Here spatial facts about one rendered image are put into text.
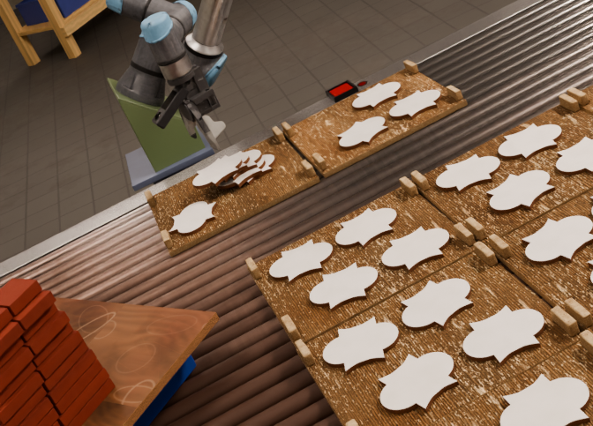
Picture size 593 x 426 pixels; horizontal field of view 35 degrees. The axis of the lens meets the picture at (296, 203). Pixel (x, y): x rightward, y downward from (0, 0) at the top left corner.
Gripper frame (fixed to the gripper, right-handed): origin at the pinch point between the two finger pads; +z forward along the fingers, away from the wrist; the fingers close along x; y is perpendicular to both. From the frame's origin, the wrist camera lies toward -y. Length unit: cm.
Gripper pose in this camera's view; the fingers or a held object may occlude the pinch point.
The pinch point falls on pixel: (205, 146)
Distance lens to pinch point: 244.3
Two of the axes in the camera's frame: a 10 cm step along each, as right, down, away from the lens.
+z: 3.6, 8.1, 4.7
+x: -4.9, -2.7, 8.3
